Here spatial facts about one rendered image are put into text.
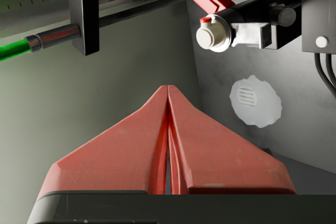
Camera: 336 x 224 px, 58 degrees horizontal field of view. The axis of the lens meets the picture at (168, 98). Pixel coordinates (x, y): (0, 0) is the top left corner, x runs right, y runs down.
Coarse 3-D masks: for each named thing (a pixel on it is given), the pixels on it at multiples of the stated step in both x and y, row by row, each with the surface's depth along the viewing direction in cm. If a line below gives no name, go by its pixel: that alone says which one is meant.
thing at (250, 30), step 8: (232, 24) 21; (240, 24) 21; (248, 24) 20; (256, 24) 20; (240, 32) 21; (248, 32) 20; (256, 32) 20; (232, 40) 22; (240, 40) 21; (248, 40) 21; (256, 40) 20
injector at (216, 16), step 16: (256, 0) 24; (272, 0) 25; (288, 0) 27; (208, 16) 22; (224, 16) 21; (240, 16) 22; (256, 16) 23; (272, 16) 24; (288, 16) 23; (224, 48) 22
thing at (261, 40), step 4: (264, 24) 19; (268, 24) 19; (260, 28) 19; (264, 28) 19; (268, 28) 19; (260, 32) 19; (264, 32) 19; (268, 32) 19; (260, 36) 19; (264, 36) 19; (268, 36) 19; (260, 40) 19; (264, 40) 19; (268, 40) 19; (260, 44) 19; (264, 44) 19; (268, 44) 20; (260, 48) 19
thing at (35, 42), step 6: (30, 36) 32; (18, 42) 31; (24, 42) 32; (30, 42) 32; (36, 42) 32; (0, 48) 30; (6, 48) 31; (12, 48) 31; (18, 48) 31; (24, 48) 32; (30, 48) 32; (36, 48) 32; (0, 54) 30; (6, 54) 31; (12, 54) 31; (18, 54) 32; (0, 60) 31
